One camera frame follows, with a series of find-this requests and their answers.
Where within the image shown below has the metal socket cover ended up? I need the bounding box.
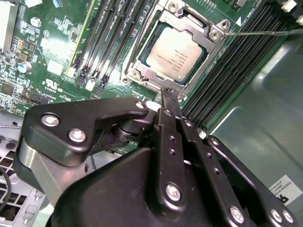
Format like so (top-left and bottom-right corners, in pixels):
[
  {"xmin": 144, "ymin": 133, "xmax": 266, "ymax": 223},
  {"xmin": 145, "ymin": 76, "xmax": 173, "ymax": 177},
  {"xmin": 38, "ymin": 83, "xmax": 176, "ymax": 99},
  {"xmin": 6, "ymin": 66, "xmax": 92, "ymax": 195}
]
[{"xmin": 131, "ymin": 7, "xmax": 224, "ymax": 96}]

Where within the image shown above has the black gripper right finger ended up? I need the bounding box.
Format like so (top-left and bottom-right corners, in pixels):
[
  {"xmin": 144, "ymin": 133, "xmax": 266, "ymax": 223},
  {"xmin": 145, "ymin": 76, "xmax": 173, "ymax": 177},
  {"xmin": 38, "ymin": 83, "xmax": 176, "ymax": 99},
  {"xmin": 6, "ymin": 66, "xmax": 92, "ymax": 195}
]
[{"xmin": 169, "ymin": 88, "xmax": 299, "ymax": 227}]

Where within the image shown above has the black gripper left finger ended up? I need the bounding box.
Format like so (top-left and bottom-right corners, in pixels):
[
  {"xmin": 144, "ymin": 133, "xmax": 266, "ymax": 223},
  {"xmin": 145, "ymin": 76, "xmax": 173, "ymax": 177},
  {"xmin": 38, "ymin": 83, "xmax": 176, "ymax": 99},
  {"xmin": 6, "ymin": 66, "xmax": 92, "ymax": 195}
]
[{"xmin": 12, "ymin": 87, "xmax": 191, "ymax": 212}]

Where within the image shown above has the silver CPU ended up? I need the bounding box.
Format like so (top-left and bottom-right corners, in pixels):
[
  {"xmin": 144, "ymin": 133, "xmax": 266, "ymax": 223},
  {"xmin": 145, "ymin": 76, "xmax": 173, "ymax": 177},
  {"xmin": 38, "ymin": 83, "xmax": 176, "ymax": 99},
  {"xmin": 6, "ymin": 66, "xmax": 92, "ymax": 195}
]
[{"xmin": 144, "ymin": 26, "xmax": 204, "ymax": 81}]

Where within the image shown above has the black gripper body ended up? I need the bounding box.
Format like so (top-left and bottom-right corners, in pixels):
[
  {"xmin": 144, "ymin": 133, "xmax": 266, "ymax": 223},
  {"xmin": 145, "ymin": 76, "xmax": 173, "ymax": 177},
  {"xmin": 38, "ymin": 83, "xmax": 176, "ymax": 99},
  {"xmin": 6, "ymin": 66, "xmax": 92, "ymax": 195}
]
[{"xmin": 51, "ymin": 148, "xmax": 227, "ymax": 227}]

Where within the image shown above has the metal locking lever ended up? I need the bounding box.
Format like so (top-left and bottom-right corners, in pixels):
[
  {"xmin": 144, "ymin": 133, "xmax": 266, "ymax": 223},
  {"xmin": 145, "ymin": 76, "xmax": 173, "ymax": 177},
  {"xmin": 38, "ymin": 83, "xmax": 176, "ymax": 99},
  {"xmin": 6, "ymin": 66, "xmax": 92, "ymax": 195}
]
[
  {"xmin": 123, "ymin": 2, "xmax": 160, "ymax": 82},
  {"xmin": 222, "ymin": 29, "xmax": 303, "ymax": 38}
]

